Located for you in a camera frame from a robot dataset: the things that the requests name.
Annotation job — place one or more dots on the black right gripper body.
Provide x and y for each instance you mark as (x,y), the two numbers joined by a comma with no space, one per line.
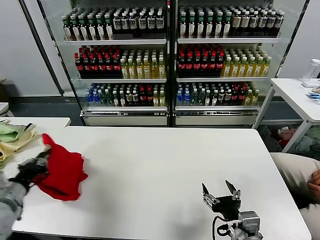
(227,206)

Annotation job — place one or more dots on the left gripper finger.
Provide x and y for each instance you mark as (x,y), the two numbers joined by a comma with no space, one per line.
(47,150)

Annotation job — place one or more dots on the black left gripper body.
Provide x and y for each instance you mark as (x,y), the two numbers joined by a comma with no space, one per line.
(30,171)

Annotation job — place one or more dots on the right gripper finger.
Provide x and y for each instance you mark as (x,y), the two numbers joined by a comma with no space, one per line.
(236,194)
(210,200)

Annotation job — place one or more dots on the red shirt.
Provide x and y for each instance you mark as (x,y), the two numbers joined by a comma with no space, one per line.
(65,172)

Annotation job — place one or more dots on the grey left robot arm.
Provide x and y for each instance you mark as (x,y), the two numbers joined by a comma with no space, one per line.
(7,207)

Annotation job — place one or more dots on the person's hand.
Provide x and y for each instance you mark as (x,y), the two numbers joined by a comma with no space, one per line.
(315,186)

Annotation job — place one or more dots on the pale yellow garment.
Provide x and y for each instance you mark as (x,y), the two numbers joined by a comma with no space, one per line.
(22,142)

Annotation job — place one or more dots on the green garment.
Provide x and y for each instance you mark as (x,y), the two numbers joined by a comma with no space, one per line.
(10,133)

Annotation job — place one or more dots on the beige trousered leg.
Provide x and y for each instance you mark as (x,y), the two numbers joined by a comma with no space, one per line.
(311,222)
(292,170)

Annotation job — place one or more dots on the grey mesh basket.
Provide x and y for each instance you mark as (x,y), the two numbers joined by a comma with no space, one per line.
(266,135)

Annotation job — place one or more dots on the small blue water bottle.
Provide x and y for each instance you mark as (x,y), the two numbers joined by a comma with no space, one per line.
(179,98)
(187,98)
(96,98)
(88,98)

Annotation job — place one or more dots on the red cloth pile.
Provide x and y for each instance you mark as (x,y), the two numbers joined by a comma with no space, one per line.
(283,143)

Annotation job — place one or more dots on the small clear green bottle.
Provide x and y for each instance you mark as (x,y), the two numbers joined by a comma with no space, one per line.
(103,98)
(201,98)
(108,98)
(194,98)

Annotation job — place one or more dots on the white shelf with bottles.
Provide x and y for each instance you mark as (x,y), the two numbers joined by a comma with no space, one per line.
(215,120)

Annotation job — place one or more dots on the glass door beverage cooler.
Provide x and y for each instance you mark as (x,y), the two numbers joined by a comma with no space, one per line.
(125,120)

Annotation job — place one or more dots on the small yellow juice bottle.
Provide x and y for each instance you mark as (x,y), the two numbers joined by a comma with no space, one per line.
(162,99)
(248,98)
(156,99)
(255,98)

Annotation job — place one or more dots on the small red cap cola bottle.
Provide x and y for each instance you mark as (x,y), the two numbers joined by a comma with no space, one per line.
(242,95)
(150,98)
(143,98)
(235,95)

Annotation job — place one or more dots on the green cloth pile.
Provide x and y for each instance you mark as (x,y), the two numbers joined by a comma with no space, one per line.
(314,133)

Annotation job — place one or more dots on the white side table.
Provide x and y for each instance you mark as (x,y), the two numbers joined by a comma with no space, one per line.
(288,91)

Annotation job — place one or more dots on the green cap tea bottle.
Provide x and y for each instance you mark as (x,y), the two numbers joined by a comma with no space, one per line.
(227,28)
(200,28)
(183,28)
(191,28)
(66,30)
(91,30)
(218,28)
(108,29)
(209,28)
(100,29)
(83,30)
(74,30)

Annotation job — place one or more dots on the blue packet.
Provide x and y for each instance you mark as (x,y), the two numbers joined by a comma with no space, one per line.
(314,94)

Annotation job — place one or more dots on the yellow snack packet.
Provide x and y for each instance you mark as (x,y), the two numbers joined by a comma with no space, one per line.
(316,88)

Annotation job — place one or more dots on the clear plastic jug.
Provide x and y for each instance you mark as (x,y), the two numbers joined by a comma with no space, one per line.
(310,71)

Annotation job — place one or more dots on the white cap dark label bottle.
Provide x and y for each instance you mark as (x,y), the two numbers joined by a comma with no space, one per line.
(253,22)
(133,23)
(270,22)
(160,23)
(151,23)
(262,22)
(278,22)
(142,23)
(117,23)
(125,23)

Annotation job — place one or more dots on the white cap beige label bottle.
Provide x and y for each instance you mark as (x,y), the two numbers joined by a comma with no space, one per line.
(235,22)
(244,22)

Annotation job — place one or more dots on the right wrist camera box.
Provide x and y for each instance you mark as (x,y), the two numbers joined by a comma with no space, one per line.
(248,221)

